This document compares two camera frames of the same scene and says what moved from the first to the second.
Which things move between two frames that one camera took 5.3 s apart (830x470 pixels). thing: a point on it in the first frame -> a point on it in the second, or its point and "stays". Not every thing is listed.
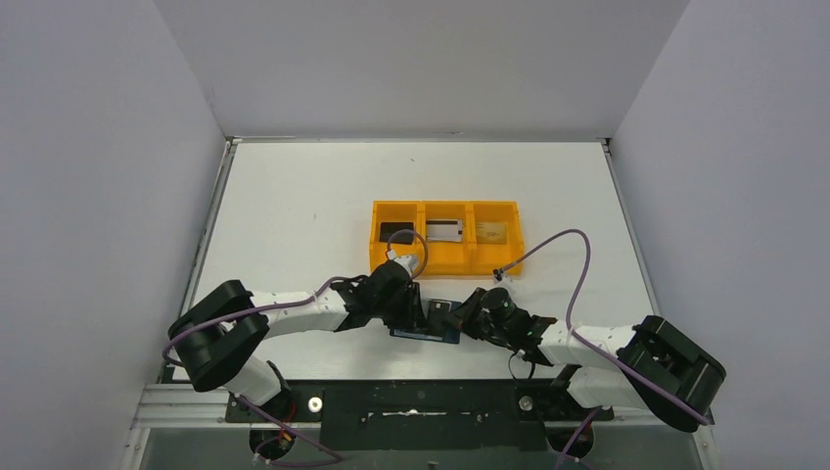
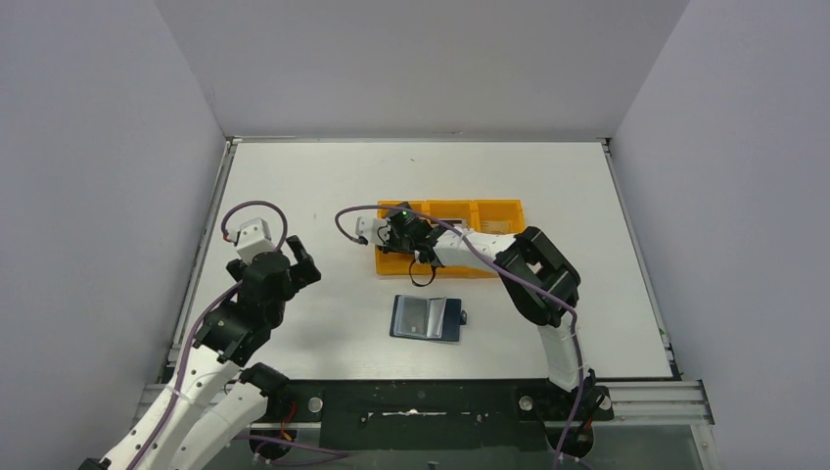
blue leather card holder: (442, 326) stays
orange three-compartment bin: (448, 237) stays
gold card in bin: (491, 233) stays
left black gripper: (407, 308) -> (297, 265)
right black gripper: (471, 316) -> (400, 237)
